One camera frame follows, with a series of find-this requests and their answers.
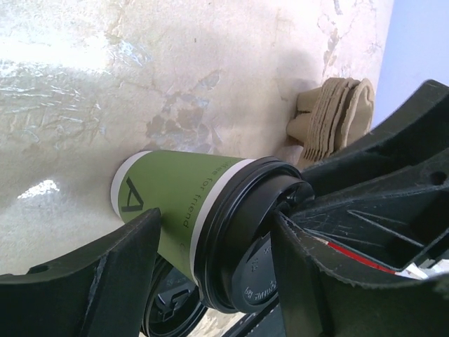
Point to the white wrapped straw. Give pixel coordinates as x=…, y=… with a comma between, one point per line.
x=415, y=272

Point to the red cup holder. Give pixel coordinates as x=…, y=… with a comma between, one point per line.
x=358, y=258

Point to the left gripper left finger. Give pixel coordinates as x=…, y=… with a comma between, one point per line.
x=100, y=289

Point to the brown pulp cup carrier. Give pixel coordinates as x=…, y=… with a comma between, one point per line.
x=331, y=117

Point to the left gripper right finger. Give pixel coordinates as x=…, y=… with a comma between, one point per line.
x=322, y=292

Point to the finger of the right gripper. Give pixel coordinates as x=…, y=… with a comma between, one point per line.
x=403, y=162
x=394, y=220

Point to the black plastic cup lid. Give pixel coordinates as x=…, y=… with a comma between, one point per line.
x=231, y=251

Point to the green paper coffee cup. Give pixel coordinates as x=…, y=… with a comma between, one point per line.
x=183, y=185

